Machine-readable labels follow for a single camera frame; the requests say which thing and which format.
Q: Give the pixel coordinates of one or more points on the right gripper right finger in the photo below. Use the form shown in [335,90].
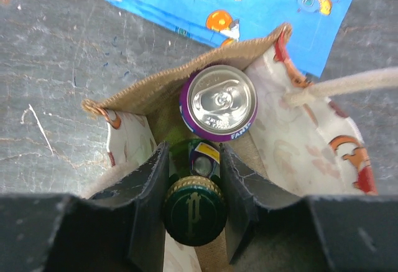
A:
[270,229]

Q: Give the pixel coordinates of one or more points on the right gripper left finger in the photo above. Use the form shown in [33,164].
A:
[118,229]

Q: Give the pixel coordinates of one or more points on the green glass bottle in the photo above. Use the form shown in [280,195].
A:
[194,210]

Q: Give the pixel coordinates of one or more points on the blue patterned cloth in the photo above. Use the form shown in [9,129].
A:
[220,22]

